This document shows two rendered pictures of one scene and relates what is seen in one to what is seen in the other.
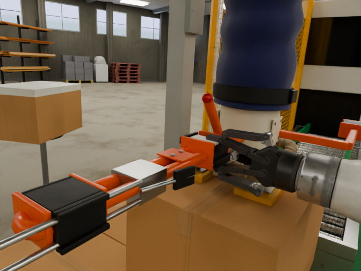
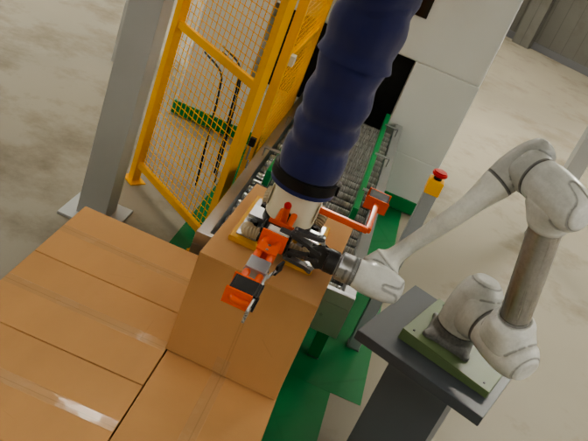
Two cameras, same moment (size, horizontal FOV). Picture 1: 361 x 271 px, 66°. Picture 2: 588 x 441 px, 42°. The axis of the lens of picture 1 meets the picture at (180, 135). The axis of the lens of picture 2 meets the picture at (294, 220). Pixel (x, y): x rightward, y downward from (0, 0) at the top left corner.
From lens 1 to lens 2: 1.75 m
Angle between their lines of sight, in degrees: 32
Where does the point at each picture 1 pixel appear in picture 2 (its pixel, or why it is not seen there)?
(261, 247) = (307, 304)
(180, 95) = (148, 47)
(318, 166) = (348, 264)
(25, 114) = not seen: outside the picture
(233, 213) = (287, 281)
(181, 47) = not seen: outside the picture
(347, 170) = (362, 269)
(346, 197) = (359, 283)
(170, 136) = (115, 108)
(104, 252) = (115, 301)
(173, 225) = not seen: hidden behind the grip
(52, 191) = (241, 284)
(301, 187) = (337, 274)
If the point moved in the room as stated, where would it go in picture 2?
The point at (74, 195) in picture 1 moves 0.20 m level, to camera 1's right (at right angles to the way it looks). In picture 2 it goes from (252, 287) to (318, 291)
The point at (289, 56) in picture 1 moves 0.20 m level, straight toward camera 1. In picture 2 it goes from (343, 163) to (347, 192)
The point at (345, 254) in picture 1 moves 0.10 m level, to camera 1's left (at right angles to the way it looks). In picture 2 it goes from (344, 304) to (322, 302)
